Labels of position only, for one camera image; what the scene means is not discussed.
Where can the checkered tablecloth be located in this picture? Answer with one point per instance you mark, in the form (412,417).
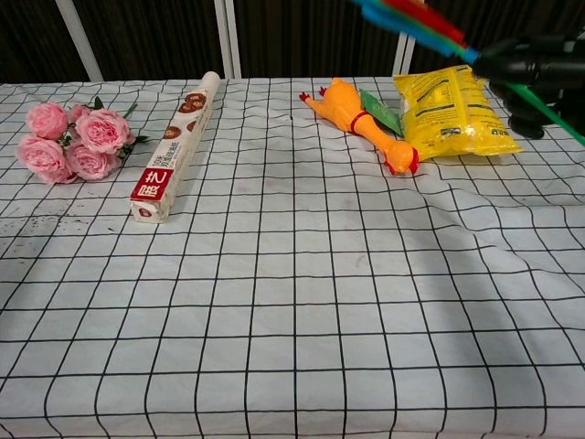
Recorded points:
(228,297)

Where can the red hand clapper toy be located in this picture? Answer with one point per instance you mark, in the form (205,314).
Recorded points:
(425,25)

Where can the white slanted frame post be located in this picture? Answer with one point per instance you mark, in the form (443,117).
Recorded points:
(404,50)

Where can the white vertical frame post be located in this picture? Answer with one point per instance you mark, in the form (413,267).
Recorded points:
(228,36)

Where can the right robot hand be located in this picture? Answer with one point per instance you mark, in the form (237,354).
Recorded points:
(525,73)

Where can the green tag card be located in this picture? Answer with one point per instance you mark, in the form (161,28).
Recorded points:
(381,112)

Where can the orange rubber chicken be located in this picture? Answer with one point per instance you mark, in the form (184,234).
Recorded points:
(361,120)

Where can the yellow snack bag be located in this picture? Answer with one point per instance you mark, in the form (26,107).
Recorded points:
(452,114)

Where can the pink rose bouquet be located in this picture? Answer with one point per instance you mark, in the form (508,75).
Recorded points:
(68,139)

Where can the baking paper box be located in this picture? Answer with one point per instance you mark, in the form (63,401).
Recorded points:
(176,146)

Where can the white diagonal frame bar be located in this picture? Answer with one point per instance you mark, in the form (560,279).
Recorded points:
(80,39)

